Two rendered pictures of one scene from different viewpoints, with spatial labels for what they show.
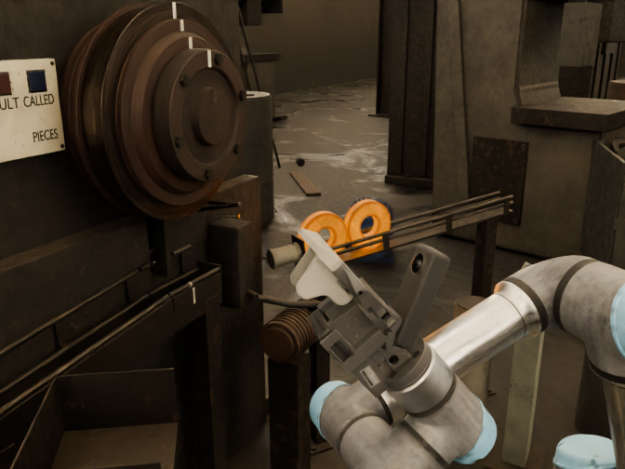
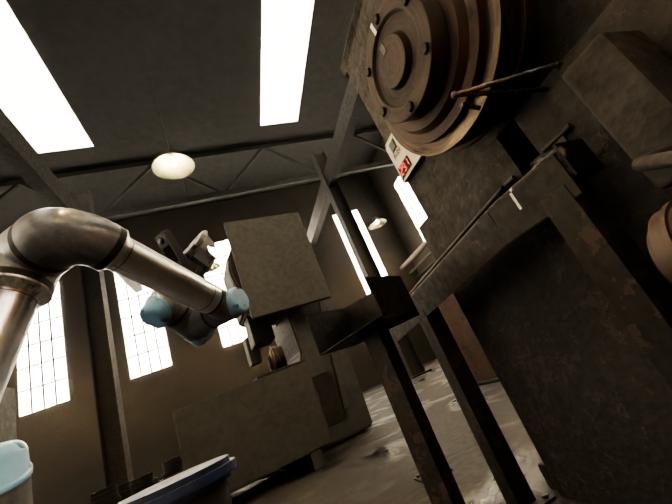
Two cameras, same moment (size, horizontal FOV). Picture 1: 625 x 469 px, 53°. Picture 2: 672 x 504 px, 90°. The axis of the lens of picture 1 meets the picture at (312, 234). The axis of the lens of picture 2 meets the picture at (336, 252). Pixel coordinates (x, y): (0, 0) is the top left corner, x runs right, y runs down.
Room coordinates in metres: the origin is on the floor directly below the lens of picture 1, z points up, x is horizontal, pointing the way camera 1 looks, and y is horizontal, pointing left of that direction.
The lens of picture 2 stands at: (1.56, -0.46, 0.49)
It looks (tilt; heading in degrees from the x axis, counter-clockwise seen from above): 20 degrees up; 132
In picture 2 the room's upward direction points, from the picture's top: 23 degrees counter-clockwise
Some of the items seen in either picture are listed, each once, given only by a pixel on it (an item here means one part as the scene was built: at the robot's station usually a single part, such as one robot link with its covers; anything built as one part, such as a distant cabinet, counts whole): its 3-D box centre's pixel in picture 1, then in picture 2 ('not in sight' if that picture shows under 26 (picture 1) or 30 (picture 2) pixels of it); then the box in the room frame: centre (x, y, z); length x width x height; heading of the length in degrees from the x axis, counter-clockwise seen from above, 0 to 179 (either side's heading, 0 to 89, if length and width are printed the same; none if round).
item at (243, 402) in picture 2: not in sight; (254, 431); (-1.33, 0.97, 0.39); 1.03 x 0.83 x 0.79; 67
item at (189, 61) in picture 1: (205, 116); (400, 61); (1.38, 0.23, 1.11); 0.28 x 0.06 x 0.28; 153
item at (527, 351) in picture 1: (525, 371); not in sight; (1.69, -0.65, 0.31); 0.24 x 0.16 x 0.62; 153
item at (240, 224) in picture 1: (231, 262); (649, 106); (1.64, 0.22, 0.68); 0.11 x 0.08 x 0.24; 63
